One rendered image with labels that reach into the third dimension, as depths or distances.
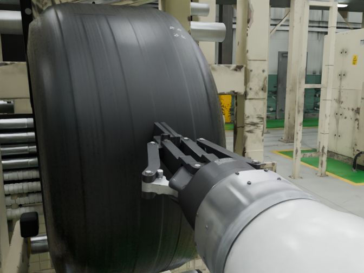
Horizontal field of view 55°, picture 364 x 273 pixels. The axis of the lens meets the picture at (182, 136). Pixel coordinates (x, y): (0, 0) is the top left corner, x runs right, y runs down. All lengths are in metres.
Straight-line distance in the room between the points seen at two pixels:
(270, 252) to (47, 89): 0.40
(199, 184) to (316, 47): 11.87
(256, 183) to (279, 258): 0.07
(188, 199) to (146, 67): 0.28
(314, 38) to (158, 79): 11.72
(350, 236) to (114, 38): 0.45
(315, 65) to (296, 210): 11.90
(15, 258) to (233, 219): 0.64
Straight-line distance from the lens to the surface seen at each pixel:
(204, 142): 0.42
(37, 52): 0.57
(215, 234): 0.23
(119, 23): 0.59
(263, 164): 1.31
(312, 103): 12.11
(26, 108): 1.24
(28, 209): 1.12
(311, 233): 0.19
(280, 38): 11.45
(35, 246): 0.95
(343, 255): 0.18
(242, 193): 0.24
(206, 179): 0.28
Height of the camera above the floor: 1.31
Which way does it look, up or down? 10 degrees down
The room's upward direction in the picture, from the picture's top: straight up
